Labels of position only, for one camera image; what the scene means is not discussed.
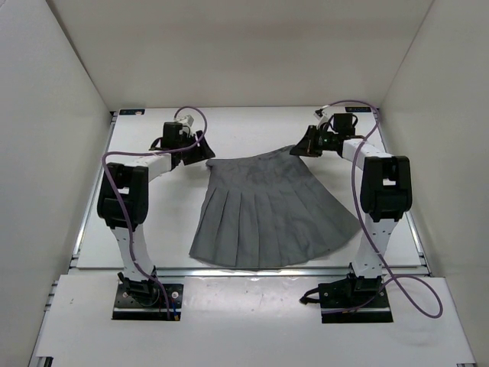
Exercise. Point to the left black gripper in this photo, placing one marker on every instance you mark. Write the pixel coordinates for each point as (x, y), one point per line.
(194, 149)

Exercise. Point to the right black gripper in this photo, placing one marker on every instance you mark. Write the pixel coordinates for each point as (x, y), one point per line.
(307, 145)

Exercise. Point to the grey pleated skirt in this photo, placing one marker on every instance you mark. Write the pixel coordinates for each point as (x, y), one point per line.
(268, 211)

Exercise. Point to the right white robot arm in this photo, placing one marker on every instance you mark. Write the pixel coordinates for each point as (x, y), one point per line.
(381, 200)

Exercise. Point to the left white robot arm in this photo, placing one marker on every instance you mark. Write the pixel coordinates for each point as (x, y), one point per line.
(123, 202)

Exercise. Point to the right blue corner label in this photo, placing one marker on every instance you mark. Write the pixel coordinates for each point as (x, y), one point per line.
(357, 109)

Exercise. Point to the blue corner label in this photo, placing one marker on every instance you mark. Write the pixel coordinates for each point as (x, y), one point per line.
(131, 111)
(357, 109)

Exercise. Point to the left blue corner label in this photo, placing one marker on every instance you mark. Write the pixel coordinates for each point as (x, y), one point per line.
(131, 111)

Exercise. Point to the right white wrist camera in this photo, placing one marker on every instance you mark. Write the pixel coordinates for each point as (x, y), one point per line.
(323, 118)

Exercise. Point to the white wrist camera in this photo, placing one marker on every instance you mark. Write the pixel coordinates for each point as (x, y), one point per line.
(186, 121)
(323, 118)

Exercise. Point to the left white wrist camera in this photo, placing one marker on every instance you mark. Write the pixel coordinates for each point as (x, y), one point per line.
(186, 121)

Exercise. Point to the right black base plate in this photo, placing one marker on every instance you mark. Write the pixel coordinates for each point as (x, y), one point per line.
(340, 302)

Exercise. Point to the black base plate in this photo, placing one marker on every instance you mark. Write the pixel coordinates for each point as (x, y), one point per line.
(340, 302)
(135, 301)

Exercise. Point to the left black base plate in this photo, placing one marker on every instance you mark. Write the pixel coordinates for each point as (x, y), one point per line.
(135, 301)

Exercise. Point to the aluminium front rail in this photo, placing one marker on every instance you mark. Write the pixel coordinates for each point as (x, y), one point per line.
(288, 272)

